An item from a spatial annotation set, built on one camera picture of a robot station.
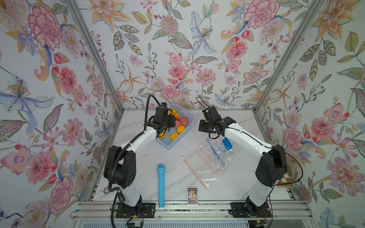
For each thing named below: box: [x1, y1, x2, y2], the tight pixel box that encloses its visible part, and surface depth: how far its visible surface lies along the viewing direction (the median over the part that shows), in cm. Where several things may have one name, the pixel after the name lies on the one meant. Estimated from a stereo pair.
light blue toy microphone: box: [157, 163, 166, 209], surface depth 83 cm
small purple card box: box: [186, 186, 199, 206], surface depth 79 cm
